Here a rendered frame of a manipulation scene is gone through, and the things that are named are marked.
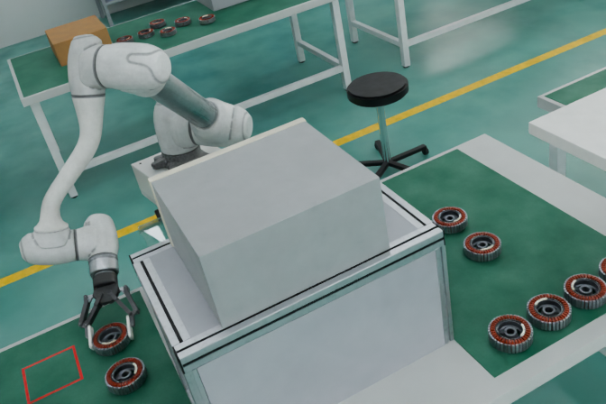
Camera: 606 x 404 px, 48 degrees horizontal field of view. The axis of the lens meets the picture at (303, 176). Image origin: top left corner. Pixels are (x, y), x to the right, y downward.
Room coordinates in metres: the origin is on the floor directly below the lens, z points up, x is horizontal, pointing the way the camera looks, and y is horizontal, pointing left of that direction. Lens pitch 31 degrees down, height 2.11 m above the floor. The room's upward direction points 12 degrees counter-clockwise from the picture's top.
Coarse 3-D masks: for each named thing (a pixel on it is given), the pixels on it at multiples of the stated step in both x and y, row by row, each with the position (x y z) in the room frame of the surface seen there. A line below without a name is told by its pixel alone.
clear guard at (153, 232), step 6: (150, 222) 1.67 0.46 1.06; (156, 222) 1.66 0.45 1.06; (162, 222) 1.65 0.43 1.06; (138, 228) 1.65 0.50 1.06; (144, 228) 1.64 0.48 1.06; (150, 228) 1.63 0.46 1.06; (156, 228) 1.63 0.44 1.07; (162, 228) 1.62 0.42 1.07; (144, 234) 1.61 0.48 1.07; (150, 234) 1.60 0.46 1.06; (156, 234) 1.59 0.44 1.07; (162, 234) 1.59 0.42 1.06; (144, 240) 1.58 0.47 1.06; (150, 240) 1.57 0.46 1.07; (156, 240) 1.57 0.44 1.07; (162, 240) 1.56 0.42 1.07
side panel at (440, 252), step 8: (440, 248) 1.28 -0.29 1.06; (440, 256) 1.28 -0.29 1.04; (440, 264) 1.27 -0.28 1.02; (440, 272) 1.27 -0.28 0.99; (440, 280) 1.26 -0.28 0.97; (440, 288) 1.26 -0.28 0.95; (448, 288) 1.27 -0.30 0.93; (440, 296) 1.26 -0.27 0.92; (448, 296) 1.27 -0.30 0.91; (448, 304) 1.27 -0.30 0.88; (448, 312) 1.27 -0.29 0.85; (448, 320) 1.27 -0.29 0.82; (448, 328) 1.27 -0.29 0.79; (448, 336) 1.28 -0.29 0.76
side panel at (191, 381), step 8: (168, 344) 1.27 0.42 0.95; (176, 360) 1.27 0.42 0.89; (184, 376) 1.04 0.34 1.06; (192, 376) 1.05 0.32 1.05; (184, 384) 1.27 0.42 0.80; (192, 384) 1.04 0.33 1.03; (200, 384) 1.05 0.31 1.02; (192, 392) 1.04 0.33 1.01; (200, 392) 1.04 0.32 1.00; (192, 400) 1.23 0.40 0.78; (200, 400) 1.05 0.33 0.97; (208, 400) 1.05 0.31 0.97
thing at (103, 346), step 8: (104, 328) 1.58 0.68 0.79; (112, 328) 1.57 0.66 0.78; (120, 328) 1.56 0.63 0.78; (96, 336) 1.55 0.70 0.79; (104, 336) 1.56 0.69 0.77; (112, 336) 1.55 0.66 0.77; (120, 336) 1.52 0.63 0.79; (128, 336) 1.53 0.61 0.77; (96, 344) 1.51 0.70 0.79; (104, 344) 1.50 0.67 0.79; (112, 344) 1.50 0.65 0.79; (120, 344) 1.50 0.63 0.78; (96, 352) 1.50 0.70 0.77; (104, 352) 1.49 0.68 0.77; (112, 352) 1.49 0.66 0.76
